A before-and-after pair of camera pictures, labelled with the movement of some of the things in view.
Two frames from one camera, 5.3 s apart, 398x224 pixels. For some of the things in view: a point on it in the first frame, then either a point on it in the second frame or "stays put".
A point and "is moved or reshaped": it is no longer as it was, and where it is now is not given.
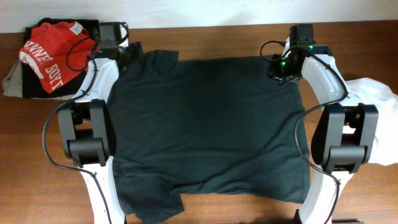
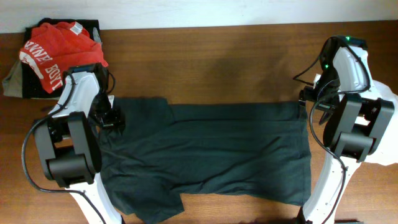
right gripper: x=272 y=73 to x=327 y=107
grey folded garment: x=13 y=86 stays put
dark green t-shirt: x=224 y=127 is moved or reshaped
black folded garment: x=33 y=86 stays put
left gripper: x=136 y=51 to x=116 y=120
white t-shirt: x=365 y=91 stays put
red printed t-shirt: x=58 y=53 stays put
